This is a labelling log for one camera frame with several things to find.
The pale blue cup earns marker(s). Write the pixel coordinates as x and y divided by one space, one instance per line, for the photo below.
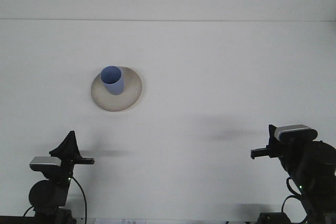
115 87

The pale round plate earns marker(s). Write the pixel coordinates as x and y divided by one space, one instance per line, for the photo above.
131 93

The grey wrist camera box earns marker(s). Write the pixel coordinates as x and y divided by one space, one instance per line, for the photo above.
294 129
43 161

